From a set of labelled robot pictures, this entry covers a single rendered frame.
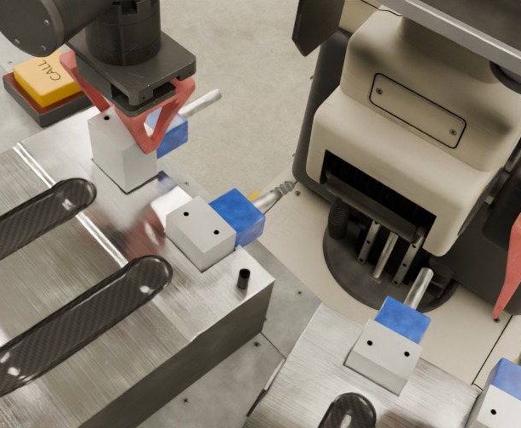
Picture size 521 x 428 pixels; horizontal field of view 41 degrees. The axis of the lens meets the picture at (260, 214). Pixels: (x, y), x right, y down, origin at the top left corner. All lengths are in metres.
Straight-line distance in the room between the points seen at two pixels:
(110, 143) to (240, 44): 1.67
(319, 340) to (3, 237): 0.28
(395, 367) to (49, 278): 0.29
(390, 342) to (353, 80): 0.38
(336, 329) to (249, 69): 1.62
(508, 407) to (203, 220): 0.29
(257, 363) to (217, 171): 1.25
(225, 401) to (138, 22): 0.33
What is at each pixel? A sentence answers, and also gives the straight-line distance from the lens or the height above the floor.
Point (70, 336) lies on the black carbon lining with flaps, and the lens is 0.57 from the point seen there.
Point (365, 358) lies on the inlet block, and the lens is 0.58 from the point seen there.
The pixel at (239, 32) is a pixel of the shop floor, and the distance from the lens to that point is 2.31.
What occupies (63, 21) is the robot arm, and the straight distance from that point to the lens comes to 0.45.
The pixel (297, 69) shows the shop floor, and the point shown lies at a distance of 2.20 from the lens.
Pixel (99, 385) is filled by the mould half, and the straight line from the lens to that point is 0.55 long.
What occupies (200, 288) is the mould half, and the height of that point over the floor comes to 0.89.
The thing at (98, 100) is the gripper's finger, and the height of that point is 0.96.
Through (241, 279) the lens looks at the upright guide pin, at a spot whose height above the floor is 0.90.
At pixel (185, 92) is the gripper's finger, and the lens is 0.57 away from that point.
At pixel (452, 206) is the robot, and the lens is 0.85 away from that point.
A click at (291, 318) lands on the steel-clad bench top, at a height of 0.80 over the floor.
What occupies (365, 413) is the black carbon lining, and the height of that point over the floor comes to 0.85.
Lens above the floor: 1.38
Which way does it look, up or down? 51 degrees down
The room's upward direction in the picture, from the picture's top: 11 degrees clockwise
